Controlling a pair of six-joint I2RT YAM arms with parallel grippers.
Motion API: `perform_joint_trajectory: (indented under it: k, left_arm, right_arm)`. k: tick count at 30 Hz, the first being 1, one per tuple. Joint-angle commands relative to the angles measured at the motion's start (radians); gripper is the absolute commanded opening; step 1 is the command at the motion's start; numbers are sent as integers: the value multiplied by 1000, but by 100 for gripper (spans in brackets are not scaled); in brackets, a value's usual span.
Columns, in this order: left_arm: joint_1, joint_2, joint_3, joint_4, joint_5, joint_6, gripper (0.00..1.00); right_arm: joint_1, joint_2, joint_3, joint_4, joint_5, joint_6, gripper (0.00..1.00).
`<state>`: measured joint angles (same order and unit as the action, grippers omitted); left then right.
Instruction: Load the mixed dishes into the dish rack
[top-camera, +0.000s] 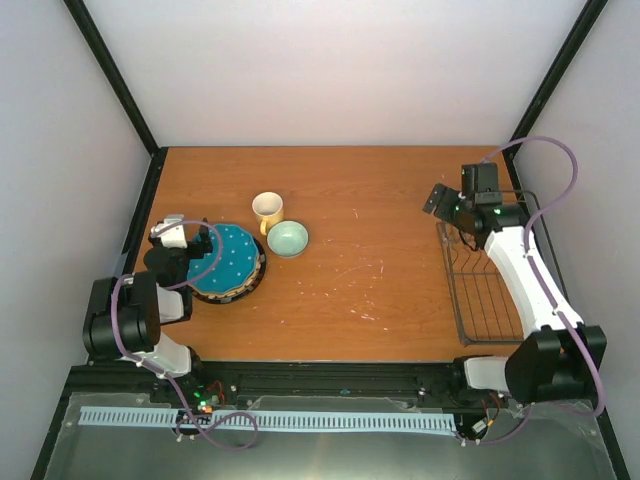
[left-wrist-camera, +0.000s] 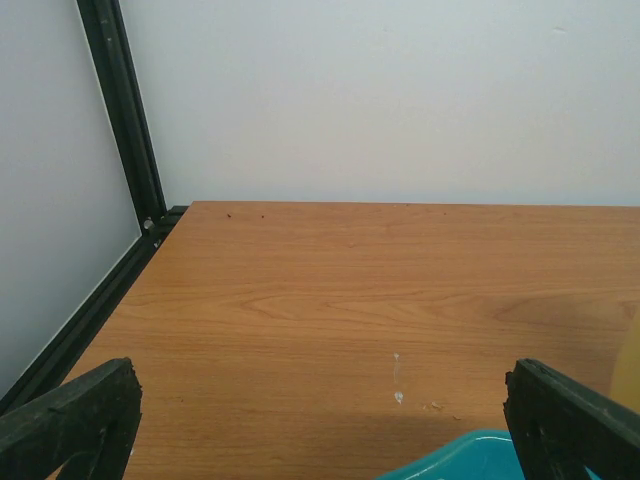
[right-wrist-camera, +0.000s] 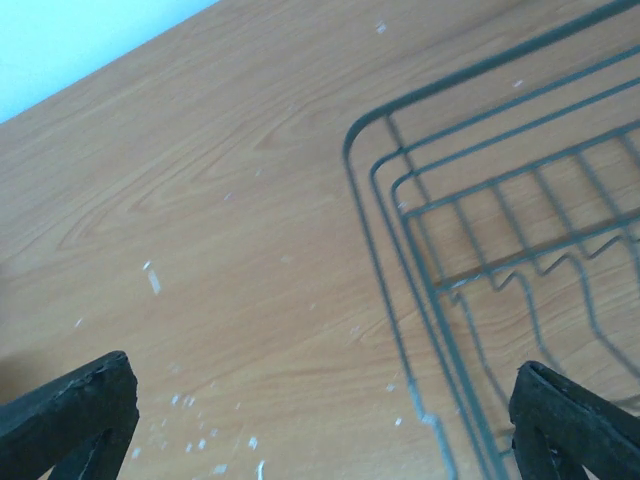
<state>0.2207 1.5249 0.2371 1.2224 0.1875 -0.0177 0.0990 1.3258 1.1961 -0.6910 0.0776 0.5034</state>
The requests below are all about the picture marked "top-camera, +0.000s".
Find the black left frame post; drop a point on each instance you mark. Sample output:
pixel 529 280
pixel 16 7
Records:
pixel 99 49

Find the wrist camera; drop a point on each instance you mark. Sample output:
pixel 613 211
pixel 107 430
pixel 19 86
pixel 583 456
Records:
pixel 169 232
pixel 480 183

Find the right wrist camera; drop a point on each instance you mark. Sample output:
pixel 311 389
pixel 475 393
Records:
pixel 480 183

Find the black frame post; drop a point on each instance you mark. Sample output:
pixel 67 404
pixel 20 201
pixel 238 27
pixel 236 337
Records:
pixel 99 49
pixel 578 33

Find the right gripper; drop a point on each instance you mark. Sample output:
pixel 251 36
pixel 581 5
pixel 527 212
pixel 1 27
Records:
pixel 442 208

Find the metal front plate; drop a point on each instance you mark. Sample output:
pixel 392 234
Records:
pixel 544 443

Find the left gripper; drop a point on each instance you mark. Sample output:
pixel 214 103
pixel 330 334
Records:
pixel 205 242

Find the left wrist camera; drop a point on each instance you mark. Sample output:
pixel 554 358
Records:
pixel 169 232

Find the yellow ceramic mug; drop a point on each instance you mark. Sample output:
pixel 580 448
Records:
pixel 268 207

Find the dark patterned plate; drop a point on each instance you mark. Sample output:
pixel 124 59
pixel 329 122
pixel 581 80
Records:
pixel 250 290

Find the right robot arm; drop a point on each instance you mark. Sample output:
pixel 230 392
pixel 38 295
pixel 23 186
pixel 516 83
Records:
pixel 559 357

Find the teal dotted plate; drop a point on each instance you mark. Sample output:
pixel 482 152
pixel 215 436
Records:
pixel 230 236

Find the light blue slotted cable duct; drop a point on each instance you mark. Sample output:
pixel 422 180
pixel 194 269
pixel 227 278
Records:
pixel 274 421

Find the pale green ceramic bowl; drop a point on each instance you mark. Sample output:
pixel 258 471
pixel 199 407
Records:
pixel 288 239

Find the black front rail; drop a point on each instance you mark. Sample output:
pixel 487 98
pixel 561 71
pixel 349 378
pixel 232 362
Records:
pixel 457 386

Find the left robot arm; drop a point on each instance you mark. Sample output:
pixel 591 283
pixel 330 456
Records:
pixel 125 315

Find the dark wire dish rack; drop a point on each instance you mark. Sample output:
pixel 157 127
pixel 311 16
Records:
pixel 501 289

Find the black right frame post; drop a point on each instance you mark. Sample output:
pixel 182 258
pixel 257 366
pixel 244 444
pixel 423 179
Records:
pixel 578 33

